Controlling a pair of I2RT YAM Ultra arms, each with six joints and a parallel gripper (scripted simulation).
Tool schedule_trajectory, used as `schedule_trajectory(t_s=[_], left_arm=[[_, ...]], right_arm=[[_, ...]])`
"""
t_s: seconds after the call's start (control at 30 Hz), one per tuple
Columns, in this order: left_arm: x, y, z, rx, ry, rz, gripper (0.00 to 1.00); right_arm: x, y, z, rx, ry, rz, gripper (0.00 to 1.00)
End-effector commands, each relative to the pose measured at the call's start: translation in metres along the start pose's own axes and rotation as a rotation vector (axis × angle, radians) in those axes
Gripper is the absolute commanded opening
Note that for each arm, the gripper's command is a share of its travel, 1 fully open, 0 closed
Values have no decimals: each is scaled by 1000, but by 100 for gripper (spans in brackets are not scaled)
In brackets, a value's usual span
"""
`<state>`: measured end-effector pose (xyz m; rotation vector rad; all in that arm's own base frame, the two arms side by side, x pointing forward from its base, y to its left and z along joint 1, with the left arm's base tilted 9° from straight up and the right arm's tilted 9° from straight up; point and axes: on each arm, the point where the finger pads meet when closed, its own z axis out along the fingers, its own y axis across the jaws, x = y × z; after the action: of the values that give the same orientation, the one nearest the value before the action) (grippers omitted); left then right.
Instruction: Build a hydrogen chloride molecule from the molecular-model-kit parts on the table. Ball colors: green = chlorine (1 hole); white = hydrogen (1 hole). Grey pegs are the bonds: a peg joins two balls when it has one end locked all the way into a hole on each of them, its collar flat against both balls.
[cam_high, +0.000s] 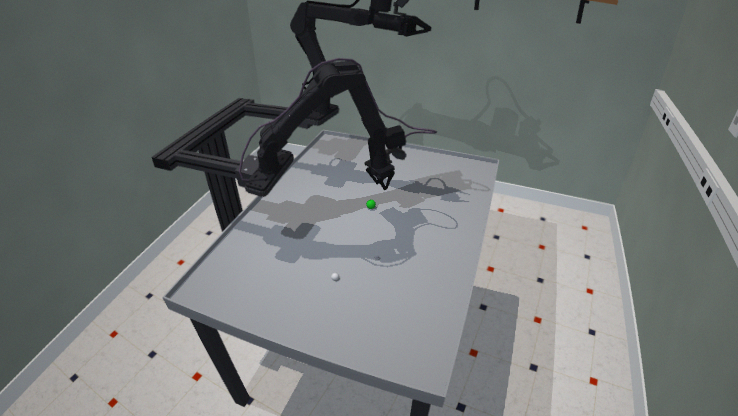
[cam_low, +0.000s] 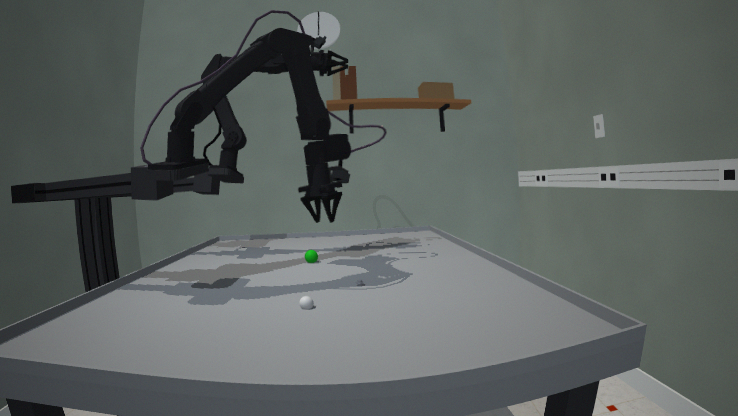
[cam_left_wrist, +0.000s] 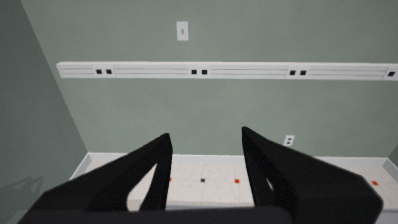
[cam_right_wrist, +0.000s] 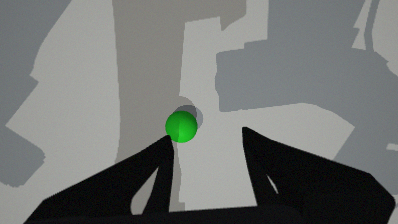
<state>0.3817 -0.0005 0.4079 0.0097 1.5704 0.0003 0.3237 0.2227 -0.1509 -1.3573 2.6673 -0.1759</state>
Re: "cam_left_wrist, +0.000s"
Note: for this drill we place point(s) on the grey table edge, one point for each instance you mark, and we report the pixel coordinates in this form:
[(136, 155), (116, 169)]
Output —
[(179, 206)]

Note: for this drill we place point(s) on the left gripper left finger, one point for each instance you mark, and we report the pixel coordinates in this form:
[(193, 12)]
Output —
[(106, 188)]

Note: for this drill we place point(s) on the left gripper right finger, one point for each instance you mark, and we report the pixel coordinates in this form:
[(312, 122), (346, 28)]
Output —
[(312, 191)]

